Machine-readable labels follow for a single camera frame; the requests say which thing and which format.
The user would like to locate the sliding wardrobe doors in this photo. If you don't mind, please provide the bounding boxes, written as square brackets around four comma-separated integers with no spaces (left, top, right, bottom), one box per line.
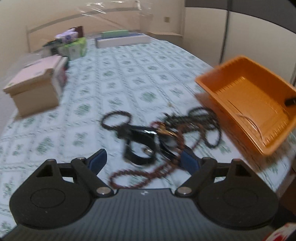
[183,1,295,84]

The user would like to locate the reddish brown bead necklace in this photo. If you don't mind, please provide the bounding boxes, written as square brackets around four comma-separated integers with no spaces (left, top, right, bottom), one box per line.
[108,121,205,189]

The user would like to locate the beige cardboard box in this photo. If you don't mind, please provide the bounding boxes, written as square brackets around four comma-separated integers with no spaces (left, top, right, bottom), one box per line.
[3,55,69,117]

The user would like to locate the long white box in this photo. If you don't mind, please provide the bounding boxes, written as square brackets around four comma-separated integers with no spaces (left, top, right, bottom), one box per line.
[95,34,151,48]

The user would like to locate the wooden bed headboard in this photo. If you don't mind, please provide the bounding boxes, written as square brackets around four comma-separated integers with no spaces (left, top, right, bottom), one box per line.
[26,1,151,52]

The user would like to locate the dark brown box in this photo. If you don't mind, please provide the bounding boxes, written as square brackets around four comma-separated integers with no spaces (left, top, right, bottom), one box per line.
[75,26,84,38]

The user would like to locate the floral patterned bed sheet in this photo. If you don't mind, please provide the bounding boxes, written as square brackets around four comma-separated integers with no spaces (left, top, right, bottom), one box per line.
[1,40,278,240]

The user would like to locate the small dark bead bracelet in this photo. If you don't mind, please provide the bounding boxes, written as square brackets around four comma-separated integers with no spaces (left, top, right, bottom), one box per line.
[100,110,133,132]

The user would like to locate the beige nightstand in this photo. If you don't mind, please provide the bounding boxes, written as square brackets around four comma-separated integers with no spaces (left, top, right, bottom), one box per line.
[147,32,183,47]

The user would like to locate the dark long bead necklace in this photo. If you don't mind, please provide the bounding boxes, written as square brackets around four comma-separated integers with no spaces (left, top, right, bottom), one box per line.
[162,106,222,149]

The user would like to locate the orange plastic tray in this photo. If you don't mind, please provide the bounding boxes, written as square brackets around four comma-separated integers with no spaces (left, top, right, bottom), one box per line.
[195,56,295,156]

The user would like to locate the green tissue box pack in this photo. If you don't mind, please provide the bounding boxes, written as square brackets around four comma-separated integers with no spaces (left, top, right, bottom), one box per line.
[58,37,87,61]

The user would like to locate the purple tissue pack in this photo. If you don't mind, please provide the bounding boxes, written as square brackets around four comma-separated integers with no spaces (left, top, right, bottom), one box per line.
[55,28,79,44]

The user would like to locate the green flat box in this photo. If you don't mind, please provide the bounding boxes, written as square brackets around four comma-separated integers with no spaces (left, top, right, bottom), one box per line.
[101,30,130,39]

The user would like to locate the black wrist watch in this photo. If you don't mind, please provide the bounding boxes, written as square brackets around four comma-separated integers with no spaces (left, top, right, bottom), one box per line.
[117,125,177,166]

